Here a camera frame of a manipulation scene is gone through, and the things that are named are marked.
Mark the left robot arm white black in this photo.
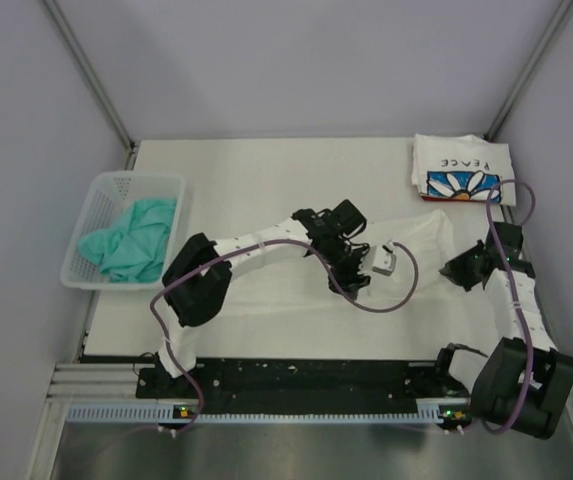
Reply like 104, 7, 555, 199
150, 200, 371, 397

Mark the right aluminium corner post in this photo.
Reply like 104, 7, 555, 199
483, 0, 573, 142

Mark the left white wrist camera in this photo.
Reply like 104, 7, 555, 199
370, 240, 397, 277

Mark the white floral print t-shirt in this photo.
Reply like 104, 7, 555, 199
220, 209, 454, 317

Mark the grey slotted cable duct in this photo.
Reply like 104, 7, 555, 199
66, 399, 466, 425

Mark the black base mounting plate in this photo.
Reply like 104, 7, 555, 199
133, 355, 472, 416

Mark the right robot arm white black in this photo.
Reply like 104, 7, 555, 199
432, 222, 573, 439

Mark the aluminium corner post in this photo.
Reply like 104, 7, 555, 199
483, 0, 573, 142
39, 0, 135, 152

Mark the white plastic laundry basket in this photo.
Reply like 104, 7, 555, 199
60, 171, 188, 291

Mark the aluminium front frame rail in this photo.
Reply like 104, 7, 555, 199
48, 358, 453, 399

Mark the teal t-shirt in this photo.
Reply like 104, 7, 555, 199
77, 198, 177, 284

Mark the folded white daisy t-shirt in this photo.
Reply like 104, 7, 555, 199
411, 134, 516, 206

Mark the left aluminium corner post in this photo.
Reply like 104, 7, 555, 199
39, 0, 135, 152

